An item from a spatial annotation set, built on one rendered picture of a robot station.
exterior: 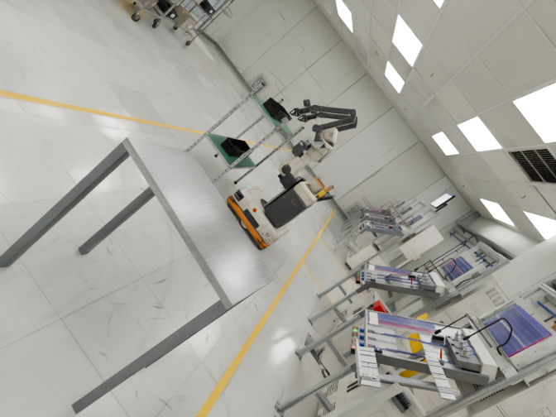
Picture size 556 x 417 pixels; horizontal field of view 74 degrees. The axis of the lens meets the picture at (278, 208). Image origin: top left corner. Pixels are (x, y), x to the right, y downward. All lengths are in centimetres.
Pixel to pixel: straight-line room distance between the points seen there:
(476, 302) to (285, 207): 204
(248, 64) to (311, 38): 199
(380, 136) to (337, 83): 194
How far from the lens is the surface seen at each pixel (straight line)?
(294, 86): 1149
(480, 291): 404
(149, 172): 137
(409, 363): 258
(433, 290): 400
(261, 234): 386
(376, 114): 1116
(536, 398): 280
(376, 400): 240
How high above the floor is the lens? 139
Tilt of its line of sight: 14 degrees down
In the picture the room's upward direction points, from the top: 53 degrees clockwise
